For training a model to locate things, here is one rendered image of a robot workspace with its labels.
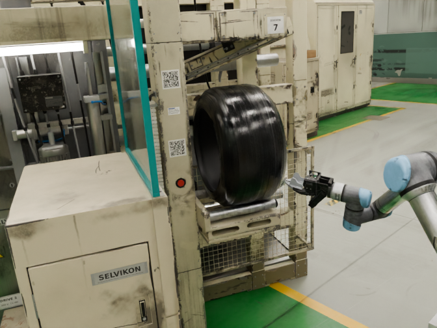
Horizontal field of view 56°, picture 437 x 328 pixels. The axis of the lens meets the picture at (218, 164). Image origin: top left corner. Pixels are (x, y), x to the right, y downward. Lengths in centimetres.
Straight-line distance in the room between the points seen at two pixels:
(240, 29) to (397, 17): 1169
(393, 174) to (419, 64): 1187
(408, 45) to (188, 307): 1199
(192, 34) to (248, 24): 28
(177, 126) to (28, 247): 87
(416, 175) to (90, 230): 101
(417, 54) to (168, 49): 1189
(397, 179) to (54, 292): 109
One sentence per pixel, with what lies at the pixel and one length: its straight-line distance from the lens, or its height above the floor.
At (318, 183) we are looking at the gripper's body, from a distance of 178.
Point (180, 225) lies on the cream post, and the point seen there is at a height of 86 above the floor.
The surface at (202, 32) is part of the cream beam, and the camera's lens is 204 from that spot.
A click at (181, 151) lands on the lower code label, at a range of 179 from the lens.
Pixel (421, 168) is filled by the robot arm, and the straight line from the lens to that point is 150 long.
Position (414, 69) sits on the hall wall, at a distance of 1339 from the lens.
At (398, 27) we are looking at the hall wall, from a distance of 1364.
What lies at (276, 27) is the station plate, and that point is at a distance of 219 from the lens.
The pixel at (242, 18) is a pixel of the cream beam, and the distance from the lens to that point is 211.
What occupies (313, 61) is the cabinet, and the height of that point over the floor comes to 119.
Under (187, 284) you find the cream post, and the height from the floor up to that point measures 55.
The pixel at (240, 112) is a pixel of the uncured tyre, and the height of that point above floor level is 136.
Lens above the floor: 167
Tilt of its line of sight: 17 degrees down
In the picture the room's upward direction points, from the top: 4 degrees counter-clockwise
